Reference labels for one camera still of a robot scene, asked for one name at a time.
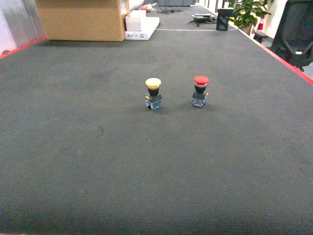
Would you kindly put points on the yellow mushroom push button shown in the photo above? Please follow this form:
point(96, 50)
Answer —
point(153, 97)

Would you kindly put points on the red mushroom push button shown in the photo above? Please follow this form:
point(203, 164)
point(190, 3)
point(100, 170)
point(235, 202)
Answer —
point(199, 95)

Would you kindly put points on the white flat box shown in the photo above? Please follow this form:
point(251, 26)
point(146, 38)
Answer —
point(150, 25)

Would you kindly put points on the small white box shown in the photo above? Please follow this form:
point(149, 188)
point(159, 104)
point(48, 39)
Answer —
point(135, 20)

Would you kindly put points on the black device box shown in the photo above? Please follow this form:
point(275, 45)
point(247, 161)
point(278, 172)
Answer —
point(223, 18)

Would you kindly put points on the large cardboard box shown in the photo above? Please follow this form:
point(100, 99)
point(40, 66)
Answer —
point(84, 20)

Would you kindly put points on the green potted plant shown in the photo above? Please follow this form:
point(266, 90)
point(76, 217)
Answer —
point(246, 13)

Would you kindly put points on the black office chair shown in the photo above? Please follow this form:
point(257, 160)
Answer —
point(293, 40)

